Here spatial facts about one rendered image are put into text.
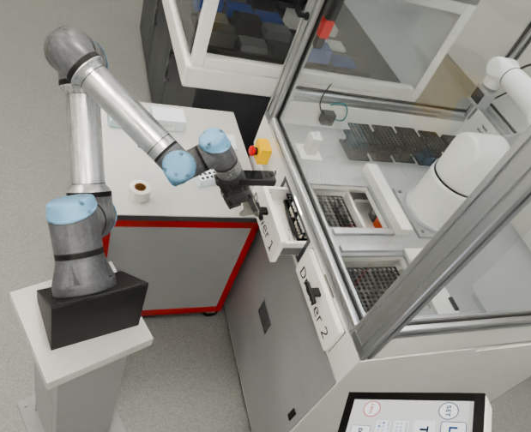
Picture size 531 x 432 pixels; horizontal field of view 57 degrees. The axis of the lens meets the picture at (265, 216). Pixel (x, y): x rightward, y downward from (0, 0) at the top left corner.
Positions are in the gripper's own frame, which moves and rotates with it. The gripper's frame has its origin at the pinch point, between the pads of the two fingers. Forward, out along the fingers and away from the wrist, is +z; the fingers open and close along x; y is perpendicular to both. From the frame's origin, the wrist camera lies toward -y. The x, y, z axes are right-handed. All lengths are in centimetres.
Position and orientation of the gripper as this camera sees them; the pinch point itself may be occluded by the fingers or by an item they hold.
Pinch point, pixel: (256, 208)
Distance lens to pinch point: 155.7
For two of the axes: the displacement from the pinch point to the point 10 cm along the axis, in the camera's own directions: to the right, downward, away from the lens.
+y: -9.3, 3.6, 0.7
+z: 2.8, 5.5, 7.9
